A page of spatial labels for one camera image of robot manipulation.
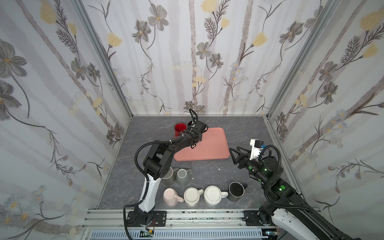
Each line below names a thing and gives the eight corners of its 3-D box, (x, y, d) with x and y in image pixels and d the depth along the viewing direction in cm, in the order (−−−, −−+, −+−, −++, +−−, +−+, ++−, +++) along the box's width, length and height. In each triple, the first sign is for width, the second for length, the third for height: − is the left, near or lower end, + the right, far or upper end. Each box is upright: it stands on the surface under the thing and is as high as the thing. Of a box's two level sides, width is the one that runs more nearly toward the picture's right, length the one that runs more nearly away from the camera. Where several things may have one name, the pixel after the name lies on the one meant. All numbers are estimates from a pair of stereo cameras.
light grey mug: (176, 184, 87) (175, 178, 79) (181, 170, 93) (180, 162, 85) (188, 187, 86) (187, 181, 78) (192, 172, 92) (192, 165, 84)
